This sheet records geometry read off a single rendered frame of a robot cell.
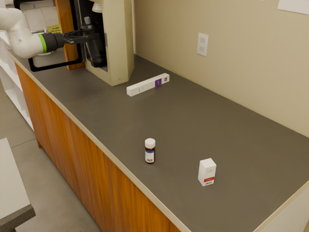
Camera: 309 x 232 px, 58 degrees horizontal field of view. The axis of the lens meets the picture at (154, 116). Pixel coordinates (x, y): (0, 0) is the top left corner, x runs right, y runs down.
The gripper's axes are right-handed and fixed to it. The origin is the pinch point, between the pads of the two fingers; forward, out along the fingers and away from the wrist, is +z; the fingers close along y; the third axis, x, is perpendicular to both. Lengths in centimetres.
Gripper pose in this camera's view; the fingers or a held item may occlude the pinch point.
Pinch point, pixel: (90, 34)
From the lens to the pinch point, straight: 161.0
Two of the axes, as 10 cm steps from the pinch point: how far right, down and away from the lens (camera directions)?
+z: 7.9, -3.3, 5.3
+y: -6.2, -4.2, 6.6
